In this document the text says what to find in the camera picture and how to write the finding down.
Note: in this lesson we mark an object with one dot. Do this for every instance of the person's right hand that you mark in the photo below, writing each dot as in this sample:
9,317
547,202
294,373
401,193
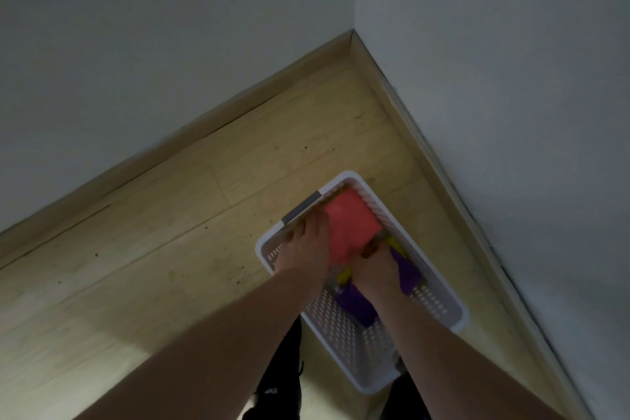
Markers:
375,271

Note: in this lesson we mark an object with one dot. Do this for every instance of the person's left hand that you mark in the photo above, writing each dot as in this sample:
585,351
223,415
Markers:
304,248

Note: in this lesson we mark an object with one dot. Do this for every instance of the person's right fingers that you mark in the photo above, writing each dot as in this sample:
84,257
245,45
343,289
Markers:
370,248

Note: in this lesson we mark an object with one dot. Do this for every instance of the person's left fingers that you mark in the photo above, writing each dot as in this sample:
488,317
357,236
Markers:
309,224

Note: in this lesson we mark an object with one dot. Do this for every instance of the pink cloth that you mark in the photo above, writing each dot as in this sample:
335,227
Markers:
350,227

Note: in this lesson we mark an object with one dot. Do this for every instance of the person's left forearm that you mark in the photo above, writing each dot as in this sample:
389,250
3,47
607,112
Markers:
197,350

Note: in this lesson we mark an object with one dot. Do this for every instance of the person's right forearm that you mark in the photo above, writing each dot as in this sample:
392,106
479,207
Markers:
443,360

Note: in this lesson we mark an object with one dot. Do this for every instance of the yellow cloth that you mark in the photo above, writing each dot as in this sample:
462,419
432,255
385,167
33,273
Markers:
396,245

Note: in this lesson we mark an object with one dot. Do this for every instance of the purple cloth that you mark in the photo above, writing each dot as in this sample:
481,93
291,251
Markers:
362,306

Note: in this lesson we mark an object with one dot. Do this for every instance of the white perforated plastic basket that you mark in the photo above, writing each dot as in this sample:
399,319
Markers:
344,331

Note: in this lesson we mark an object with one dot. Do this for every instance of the wooden baseboard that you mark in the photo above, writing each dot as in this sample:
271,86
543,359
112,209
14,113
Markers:
275,90

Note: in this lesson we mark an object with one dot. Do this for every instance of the person's black trousers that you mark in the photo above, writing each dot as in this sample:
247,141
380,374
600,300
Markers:
280,385

